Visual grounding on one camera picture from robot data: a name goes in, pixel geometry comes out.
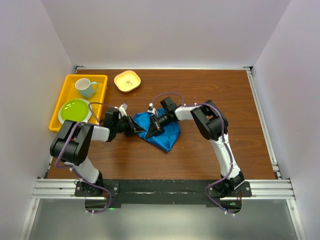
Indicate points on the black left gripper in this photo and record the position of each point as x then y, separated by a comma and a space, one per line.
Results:
132, 126

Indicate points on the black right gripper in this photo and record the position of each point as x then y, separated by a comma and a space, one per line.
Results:
155, 127

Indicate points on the blue cloth napkin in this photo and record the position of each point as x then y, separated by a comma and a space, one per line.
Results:
164, 141

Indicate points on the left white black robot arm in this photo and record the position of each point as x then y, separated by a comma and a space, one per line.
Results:
71, 145

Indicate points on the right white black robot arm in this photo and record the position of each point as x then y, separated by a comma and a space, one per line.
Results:
213, 126

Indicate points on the yellow square bowl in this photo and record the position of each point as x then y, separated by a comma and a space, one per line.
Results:
127, 81

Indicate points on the green plate white rim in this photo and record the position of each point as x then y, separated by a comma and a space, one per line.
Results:
75, 110

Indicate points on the light blue ceramic mug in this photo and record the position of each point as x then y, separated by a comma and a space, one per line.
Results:
86, 88

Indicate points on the yellow plastic tray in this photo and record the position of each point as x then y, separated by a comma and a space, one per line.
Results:
69, 92

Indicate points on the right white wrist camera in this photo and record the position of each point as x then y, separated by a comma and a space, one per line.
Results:
151, 109

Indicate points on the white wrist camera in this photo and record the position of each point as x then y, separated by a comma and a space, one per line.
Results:
151, 109
123, 110

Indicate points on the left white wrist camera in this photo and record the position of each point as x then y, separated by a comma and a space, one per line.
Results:
123, 110

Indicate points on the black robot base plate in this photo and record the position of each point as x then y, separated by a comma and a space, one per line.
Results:
171, 192

